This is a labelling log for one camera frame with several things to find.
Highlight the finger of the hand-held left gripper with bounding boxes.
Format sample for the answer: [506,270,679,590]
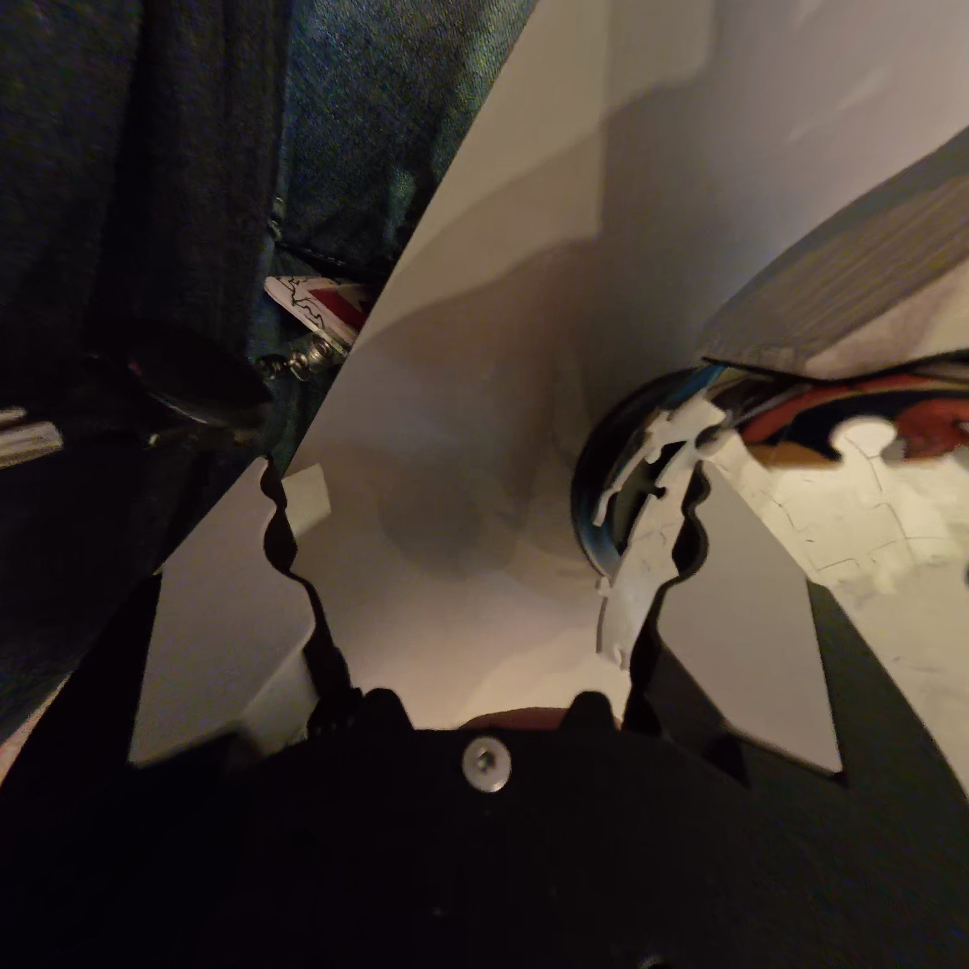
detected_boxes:
[700,127,969,381]

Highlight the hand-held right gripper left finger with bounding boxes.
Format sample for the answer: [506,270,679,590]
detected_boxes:
[127,456,358,766]

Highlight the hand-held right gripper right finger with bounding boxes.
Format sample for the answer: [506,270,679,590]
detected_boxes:
[624,462,845,775]

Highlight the colourful puzzle ball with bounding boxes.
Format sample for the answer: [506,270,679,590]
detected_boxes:
[590,362,969,797]

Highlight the black round ball stand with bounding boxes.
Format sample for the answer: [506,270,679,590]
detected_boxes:
[570,369,707,578]

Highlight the white printed key tag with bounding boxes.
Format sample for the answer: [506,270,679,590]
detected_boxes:
[262,274,373,354]

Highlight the person's blue jeans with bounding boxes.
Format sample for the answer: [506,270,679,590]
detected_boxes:
[248,0,540,472]

